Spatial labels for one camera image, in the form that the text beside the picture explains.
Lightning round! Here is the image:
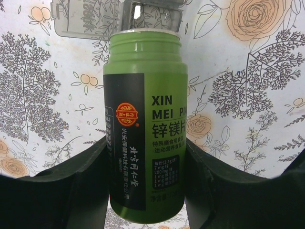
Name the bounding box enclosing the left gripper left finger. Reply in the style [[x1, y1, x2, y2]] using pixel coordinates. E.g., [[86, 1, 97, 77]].
[[0, 137, 109, 229]]

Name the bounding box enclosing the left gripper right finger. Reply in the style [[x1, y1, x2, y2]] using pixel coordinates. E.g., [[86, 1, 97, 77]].
[[185, 140, 305, 229]]

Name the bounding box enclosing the green pill bottle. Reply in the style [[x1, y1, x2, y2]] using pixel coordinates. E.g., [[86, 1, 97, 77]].
[[103, 29, 188, 223]]

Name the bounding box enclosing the grey weekly pill organizer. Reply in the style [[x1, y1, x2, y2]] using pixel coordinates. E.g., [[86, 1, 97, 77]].
[[51, 0, 183, 41]]

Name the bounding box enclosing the floral table mat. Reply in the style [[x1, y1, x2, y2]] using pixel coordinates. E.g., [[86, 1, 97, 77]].
[[0, 0, 305, 229]]

